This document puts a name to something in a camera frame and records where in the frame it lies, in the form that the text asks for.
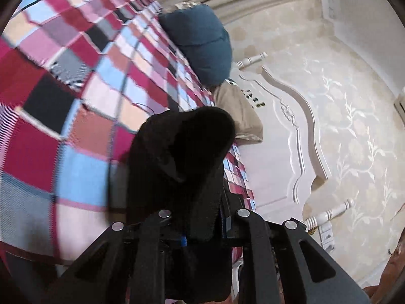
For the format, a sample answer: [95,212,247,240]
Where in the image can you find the black pants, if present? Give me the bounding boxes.
[126,106,235,303]

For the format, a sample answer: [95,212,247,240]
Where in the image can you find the red sleeved right forearm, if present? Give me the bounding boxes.
[363,231,404,303]

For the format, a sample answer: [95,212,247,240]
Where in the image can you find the white carved headboard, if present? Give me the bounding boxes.
[230,53,354,253]

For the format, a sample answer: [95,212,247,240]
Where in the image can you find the beige pillow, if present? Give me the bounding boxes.
[213,80,264,145]

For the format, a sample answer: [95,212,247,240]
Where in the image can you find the plaid checkered bed blanket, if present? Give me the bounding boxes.
[0,0,257,265]

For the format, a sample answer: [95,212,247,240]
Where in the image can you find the dark teal pillow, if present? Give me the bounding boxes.
[158,2,233,87]

